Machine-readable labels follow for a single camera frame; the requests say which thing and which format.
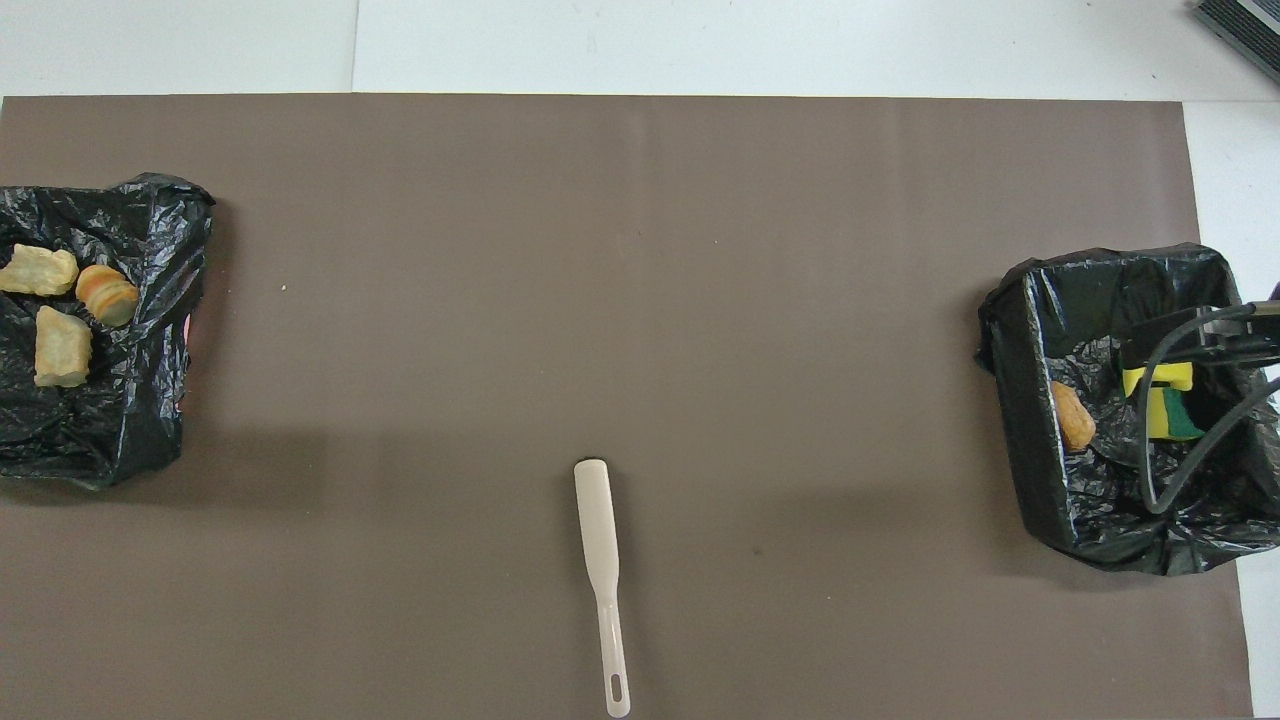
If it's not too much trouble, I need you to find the brown oval bread roll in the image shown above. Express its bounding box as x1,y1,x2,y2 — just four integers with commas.
1050,380,1098,453

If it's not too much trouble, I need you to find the beige hand brush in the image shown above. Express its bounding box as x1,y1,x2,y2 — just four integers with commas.
573,458,633,720

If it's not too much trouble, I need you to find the green and yellow sponge piece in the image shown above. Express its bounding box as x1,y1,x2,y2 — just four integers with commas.
1145,386,1208,442

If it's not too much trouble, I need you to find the open bin with black bag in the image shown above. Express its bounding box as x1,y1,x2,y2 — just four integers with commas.
977,242,1280,577

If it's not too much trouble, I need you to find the grey ribbed device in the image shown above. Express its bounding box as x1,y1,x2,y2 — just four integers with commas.
1188,0,1280,87

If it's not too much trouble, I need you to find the black bag covered bin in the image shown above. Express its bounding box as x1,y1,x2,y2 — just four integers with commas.
0,173,216,491

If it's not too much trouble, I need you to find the striped toy croissant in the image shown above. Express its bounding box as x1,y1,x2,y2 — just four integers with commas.
33,305,95,390
75,264,142,329
0,243,80,298

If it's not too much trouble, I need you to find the brown paper table mat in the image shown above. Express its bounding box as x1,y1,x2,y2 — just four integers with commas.
0,93,1256,720

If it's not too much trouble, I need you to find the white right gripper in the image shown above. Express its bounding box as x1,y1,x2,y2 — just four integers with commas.
1118,298,1280,371

